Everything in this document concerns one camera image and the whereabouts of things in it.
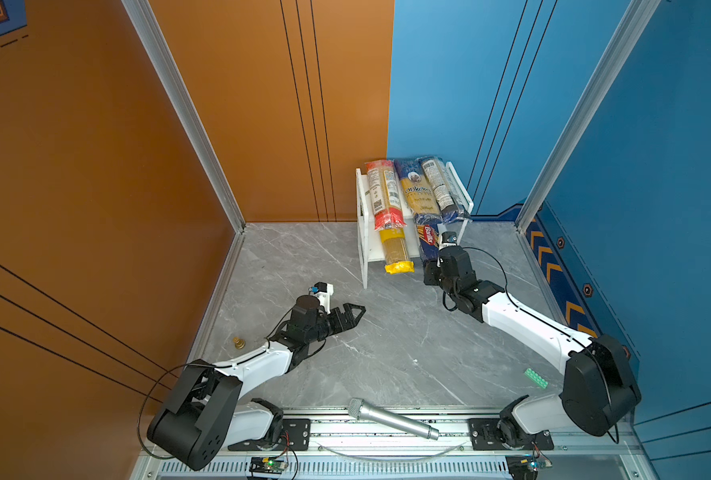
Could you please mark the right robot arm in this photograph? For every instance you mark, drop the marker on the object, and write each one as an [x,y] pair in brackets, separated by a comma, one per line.
[599,387]

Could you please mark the blue Barilla spaghetti box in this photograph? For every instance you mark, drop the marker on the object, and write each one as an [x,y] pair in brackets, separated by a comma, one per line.
[428,238]

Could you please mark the green lego brick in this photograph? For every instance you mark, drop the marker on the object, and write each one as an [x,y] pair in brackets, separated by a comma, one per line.
[536,378]

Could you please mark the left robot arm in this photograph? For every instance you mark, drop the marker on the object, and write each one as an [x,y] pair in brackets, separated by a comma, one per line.
[204,411]

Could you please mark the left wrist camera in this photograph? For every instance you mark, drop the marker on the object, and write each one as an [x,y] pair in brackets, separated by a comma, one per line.
[323,291]

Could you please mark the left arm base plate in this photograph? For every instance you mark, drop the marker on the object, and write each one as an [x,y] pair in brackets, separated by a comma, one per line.
[294,432]

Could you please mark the aluminium front rail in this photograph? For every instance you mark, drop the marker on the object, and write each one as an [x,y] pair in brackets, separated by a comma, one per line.
[342,447]

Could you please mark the silver microphone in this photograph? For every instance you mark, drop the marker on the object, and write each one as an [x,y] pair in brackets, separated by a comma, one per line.
[363,410]

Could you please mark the white two-tier metal shelf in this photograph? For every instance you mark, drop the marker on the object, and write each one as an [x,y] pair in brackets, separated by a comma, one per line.
[370,247]

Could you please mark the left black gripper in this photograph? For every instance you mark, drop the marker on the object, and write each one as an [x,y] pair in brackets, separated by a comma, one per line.
[340,326]

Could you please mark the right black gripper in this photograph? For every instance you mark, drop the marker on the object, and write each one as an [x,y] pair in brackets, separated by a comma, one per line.
[428,270]

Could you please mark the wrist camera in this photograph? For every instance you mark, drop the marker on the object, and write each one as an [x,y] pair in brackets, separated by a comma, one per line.
[448,239]
[323,291]

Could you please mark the blue yellow spaghetti bag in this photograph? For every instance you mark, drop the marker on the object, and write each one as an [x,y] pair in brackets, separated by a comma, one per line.
[417,191]

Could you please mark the right circuit board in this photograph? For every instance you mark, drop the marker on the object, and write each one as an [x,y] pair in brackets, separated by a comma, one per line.
[519,469]

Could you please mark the red spaghetti bag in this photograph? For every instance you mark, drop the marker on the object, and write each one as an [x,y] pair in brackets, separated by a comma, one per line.
[384,191]

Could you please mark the clear label spaghetti bag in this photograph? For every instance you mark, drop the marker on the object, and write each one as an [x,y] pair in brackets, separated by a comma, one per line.
[449,198]

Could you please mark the left green circuit board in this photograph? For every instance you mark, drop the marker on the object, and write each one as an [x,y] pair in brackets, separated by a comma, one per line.
[268,467]

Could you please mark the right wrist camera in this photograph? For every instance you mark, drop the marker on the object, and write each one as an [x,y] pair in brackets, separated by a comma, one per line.
[448,239]

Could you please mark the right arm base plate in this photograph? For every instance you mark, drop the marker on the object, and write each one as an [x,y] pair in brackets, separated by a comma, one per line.
[496,434]

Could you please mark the small brass bell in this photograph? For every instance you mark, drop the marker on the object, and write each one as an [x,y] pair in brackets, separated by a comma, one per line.
[239,343]

